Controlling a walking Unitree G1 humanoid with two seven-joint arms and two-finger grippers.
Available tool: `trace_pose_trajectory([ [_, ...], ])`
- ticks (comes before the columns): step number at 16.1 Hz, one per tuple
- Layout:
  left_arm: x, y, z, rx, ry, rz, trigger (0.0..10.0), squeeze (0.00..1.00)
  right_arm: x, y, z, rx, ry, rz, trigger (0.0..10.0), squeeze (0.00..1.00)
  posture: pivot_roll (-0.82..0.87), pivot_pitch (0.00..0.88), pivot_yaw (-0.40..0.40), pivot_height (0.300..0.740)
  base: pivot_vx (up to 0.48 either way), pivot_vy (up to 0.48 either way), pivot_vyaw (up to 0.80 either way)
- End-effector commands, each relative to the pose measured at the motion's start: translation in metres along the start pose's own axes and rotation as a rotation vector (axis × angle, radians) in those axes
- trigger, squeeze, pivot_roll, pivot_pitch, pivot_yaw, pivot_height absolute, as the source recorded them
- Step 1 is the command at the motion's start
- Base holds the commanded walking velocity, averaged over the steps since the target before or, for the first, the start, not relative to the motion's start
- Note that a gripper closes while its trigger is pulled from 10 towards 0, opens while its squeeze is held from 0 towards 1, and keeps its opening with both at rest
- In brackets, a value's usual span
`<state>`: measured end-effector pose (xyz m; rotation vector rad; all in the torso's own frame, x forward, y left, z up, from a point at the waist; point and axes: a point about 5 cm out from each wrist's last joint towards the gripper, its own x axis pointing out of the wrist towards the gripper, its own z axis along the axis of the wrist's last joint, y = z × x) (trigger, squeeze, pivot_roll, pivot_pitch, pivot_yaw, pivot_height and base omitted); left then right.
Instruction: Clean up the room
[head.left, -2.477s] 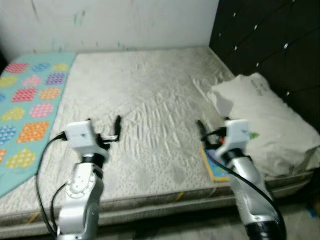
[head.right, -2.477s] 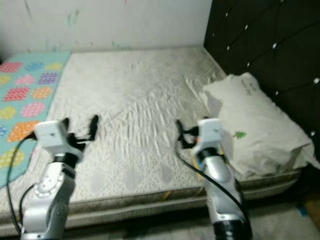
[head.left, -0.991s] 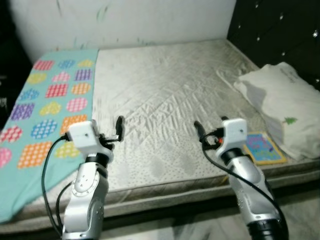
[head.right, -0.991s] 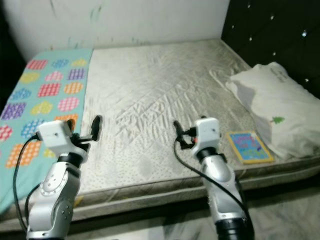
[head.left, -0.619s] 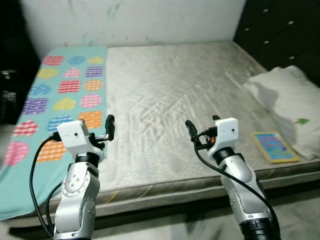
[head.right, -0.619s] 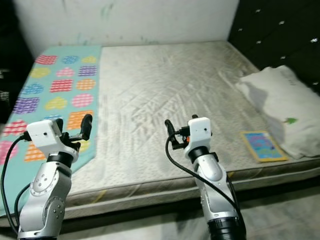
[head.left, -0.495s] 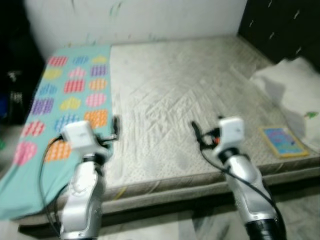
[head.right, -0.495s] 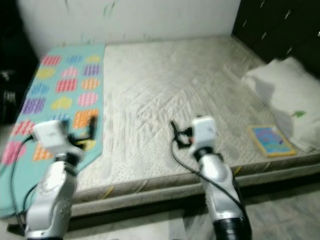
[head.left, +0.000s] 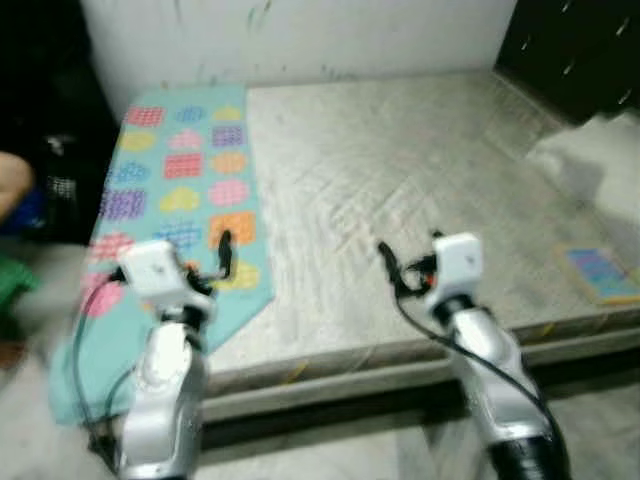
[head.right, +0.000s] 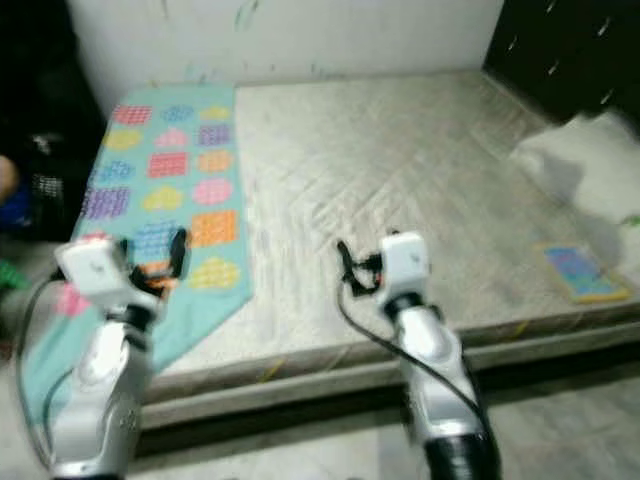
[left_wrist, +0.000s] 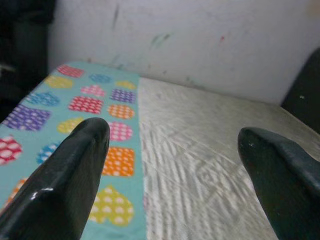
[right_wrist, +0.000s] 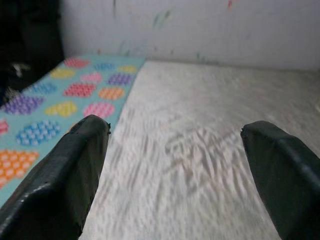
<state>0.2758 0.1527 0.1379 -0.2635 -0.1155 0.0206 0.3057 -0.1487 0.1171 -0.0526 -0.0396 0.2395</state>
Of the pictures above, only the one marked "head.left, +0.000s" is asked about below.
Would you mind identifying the green plastic object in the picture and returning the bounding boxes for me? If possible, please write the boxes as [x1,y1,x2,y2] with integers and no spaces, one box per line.
[0,255,41,313]

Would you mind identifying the bare skin person limb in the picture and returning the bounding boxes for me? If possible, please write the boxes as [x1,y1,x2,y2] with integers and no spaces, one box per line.
[0,152,36,221]

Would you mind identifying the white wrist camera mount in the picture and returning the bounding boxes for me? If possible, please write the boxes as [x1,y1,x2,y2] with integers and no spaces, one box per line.
[428,233,484,301]
[117,240,189,301]

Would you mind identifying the teal patchwork blanket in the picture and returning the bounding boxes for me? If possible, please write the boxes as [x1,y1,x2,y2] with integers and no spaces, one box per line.
[48,85,276,426]

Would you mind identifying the black mesh basket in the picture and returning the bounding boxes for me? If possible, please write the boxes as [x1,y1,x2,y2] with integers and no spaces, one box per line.
[40,130,86,206]

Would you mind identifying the white pillow with green tree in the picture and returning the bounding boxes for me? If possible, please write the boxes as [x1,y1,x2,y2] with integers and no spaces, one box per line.
[525,108,640,226]

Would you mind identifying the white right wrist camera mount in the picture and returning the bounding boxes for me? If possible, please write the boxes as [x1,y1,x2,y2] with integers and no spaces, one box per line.
[428,233,484,301]

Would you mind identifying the black tufted headboard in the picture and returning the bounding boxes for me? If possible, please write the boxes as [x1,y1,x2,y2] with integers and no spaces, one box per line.
[495,0,640,126]

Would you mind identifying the blue cloth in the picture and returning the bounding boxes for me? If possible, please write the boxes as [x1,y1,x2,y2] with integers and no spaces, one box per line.
[0,190,46,239]

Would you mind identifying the grey quilted mattress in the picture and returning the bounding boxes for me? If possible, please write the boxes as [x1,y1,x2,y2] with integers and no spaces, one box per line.
[205,68,640,421]

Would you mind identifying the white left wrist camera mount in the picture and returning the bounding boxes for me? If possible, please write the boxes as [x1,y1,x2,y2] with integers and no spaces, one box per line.
[117,240,189,301]

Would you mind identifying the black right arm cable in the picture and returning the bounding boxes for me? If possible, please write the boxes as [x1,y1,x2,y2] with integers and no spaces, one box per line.
[392,290,561,451]

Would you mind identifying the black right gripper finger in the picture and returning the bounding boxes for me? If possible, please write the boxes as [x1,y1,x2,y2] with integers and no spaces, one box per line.
[377,241,403,293]

